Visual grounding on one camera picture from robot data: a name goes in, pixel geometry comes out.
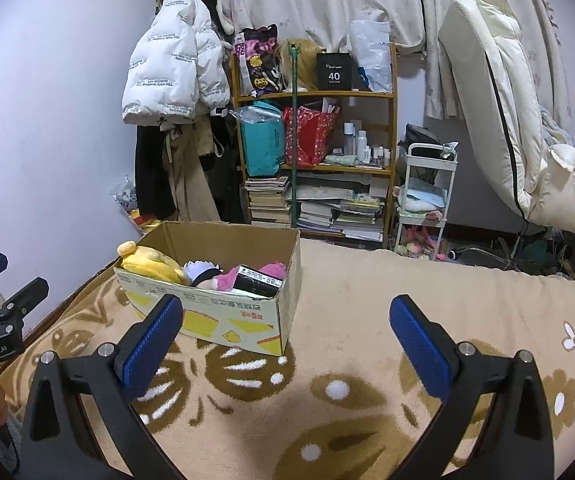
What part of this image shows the white curtain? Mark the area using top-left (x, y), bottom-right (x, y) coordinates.
top-left (218, 0), bottom-right (571, 122)

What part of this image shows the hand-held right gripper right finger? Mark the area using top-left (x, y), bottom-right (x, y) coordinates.
top-left (389, 294), bottom-right (555, 480)

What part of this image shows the yellow dog plush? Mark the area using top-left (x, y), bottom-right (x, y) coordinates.
top-left (118, 241), bottom-right (192, 287)

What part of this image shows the beige garment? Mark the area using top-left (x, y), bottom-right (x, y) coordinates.
top-left (160, 120), bottom-right (224, 224)

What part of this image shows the wooden shelf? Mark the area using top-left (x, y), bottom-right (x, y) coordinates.
top-left (230, 42), bottom-right (399, 242)

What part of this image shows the stack of books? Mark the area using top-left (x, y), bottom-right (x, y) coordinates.
top-left (244, 176), bottom-right (293, 229)

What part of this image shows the cream recliner chair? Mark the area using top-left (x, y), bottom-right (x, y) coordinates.
top-left (439, 0), bottom-right (575, 242)

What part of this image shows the red gift bag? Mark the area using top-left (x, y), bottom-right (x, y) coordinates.
top-left (282, 106), bottom-right (339, 169)

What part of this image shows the white trolley cart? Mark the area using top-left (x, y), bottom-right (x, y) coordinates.
top-left (391, 124), bottom-right (459, 262)

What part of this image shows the pile of papers and booklets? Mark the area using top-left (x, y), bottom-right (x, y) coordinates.
top-left (294, 182), bottom-right (389, 242)

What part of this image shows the printed cardboard box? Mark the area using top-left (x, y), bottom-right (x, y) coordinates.
top-left (114, 220), bottom-right (302, 357)

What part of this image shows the teal bag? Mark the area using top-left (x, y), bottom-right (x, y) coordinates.
top-left (238, 101), bottom-right (287, 179)

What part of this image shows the blond wig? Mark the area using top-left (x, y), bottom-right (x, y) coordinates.
top-left (272, 40), bottom-right (321, 94)

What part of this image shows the black white plush toy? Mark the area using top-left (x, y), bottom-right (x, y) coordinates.
top-left (182, 259), bottom-right (227, 289)

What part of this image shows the green pole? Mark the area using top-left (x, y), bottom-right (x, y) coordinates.
top-left (287, 45), bottom-right (304, 231)

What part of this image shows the white puffer jacket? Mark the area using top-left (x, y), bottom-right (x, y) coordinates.
top-left (122, 0), bottom-right (233, 127)

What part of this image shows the black box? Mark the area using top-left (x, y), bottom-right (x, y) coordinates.
top-left (315, 51), bottom-right (357, 92)

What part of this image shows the group of small bottles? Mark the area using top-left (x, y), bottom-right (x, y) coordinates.
top-left (340, 121), bottom-right (394, 167)

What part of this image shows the beige patterned blanket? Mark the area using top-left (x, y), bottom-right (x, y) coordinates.
top-left (0, 237), bottom-right (575, 480)

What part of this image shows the clear plastic bag of toys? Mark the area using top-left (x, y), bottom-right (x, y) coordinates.
top-left (112, 175), bottom-right (164, 234)

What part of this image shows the colourful printed bag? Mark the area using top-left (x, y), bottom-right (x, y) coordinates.
top-left (234, 25), bottom-right (284, 99)

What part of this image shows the white plastic bag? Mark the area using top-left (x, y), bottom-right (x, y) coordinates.
top-left (350, 20), bottom-right (394, 94)

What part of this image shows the black coat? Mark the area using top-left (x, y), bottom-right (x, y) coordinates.
top-left (134, 122), bottom-right (178, 222)

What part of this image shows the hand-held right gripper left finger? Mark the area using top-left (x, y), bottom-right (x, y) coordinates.
top-left (20, 294), bottom-right (186, 480)

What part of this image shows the black tissue pack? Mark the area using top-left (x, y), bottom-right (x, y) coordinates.
top-left (232, 265), bottom-right (287, 298)

